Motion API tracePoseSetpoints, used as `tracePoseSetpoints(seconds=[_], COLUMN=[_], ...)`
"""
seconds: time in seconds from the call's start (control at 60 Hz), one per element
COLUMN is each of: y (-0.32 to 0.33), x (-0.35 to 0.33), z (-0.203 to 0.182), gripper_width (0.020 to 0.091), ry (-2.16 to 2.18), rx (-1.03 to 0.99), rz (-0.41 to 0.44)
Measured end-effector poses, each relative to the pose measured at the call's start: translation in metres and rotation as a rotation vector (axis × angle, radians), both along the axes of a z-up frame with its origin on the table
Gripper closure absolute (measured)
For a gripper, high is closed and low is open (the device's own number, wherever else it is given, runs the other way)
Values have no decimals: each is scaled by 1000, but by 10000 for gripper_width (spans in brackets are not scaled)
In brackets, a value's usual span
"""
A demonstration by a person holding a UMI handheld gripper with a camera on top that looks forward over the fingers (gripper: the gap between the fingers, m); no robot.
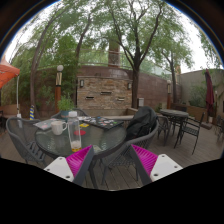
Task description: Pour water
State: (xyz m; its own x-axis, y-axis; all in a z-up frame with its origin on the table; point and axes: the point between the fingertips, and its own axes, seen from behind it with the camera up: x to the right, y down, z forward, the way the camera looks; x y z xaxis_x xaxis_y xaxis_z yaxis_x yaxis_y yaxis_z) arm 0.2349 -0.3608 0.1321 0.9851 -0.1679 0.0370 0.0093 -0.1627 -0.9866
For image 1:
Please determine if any white ribbed ceramic mug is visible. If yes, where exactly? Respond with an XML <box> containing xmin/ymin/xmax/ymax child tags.
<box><xmin>50</xmin><ymin>120</ymin><xmax>69</xmax><ymax>136</ymax></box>

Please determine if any flat round red coaster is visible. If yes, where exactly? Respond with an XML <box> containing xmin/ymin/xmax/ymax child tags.
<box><xmin>73</xmin><ymin>129</ymin><xmax>87</xmax><ymax>137</ymax></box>

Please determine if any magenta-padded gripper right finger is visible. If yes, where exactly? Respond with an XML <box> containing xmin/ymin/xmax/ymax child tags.
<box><xmin>128</xmin><ymin>143</ymin><xmax>184</xmax><ymax>187</ymax></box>

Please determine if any leaning grey-trunk tree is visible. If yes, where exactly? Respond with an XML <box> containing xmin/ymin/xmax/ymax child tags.
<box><xmin>19</xmin><ymin>0</ymin><xmax>101</xmax><ymax>120</ymax></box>

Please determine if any clear plastic bottle white cap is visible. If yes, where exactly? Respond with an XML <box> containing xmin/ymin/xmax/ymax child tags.
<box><xmin>67</xmin><ymin>110</ymin><xmax>83</xmax><ymax>153</ymax></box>

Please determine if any slim-trunk tree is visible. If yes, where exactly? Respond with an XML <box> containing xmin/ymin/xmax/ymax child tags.
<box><xmin>149</xmin><ymin>29</ymin><xmax>196</xmax><ymax>105</ymax></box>

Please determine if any dark-trunk branching tree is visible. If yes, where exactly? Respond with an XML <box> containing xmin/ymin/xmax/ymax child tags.
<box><xmin>96</xmin><ymin>0</ymin><xmax>188</xmax><ymax>110</ymax></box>

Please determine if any black laptop with stickers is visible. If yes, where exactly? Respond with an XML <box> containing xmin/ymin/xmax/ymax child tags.
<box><xmin>83</xmin><ymin>115</ymin><xmax>125</xmax><ymax>131</ymax></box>

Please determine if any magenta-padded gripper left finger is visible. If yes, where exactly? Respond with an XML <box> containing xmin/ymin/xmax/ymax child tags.
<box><xmin>43</xmin><ymin>144</ymin><xmax>96</xmax><ymax>187</ymax></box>

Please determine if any lamp post with globe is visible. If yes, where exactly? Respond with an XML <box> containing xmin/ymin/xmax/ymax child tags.
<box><xmin>54</xmin><ymin>64</ymin><xmax>65</xmax><ymax>113</ymax></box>

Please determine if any black metal chair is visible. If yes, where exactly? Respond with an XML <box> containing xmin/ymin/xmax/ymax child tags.
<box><xmin>156</xmin><ymin>114</ymin><xmax>171</xmax><ymax>141</ymax></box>
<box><xmin>173</xmin><ymin>111</ymin><xmax>206</xmax><ymax>155</ymax></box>

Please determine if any round dark patio table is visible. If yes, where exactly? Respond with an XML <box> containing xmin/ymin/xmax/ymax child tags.
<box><xmin>159</xmin><ymin>108</ymin><xmax>190</xmax><ymax>150</ymax></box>

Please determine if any green plant in blue pot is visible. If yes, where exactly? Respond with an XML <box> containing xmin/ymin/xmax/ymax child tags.
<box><xmin>56</xmin><ymin>94</ymin><xmax>76</xmax><ymax>120</ymax></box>

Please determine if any black jacket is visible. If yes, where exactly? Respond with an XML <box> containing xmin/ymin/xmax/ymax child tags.
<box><xmin>124</xmin><ymin>105</ymin><xmax>159</xmax><ymax>141</ymax></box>

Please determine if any orange patio umbrella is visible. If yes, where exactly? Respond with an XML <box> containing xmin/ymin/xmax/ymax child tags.
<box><xmin>0</xmin><ymin>54</ymin><xmax>23</xmax><ymax>120</ymax></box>

